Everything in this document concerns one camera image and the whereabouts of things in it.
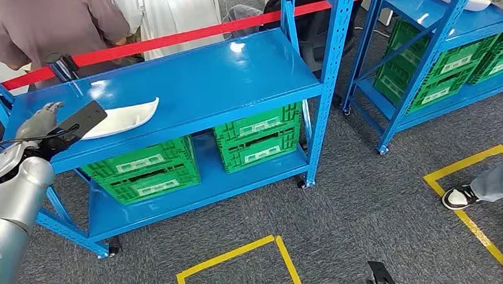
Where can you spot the black office chair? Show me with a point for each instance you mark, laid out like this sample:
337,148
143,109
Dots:
315,43

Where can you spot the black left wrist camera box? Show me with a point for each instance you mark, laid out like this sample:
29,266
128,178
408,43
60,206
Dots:
81,119

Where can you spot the blue metal shelf rack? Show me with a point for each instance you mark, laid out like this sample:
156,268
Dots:
207,82
406,4

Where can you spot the person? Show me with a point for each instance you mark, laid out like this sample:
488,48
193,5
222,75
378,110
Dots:
502,176
176,9
48,26
242,15

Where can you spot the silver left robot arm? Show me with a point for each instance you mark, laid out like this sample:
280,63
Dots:
4,211

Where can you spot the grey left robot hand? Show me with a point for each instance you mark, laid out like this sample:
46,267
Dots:
35,125

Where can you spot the chrome black stanchion post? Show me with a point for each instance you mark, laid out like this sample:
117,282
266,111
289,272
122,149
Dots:
62,65

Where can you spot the red barrier belt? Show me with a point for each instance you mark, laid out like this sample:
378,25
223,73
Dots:
182,37

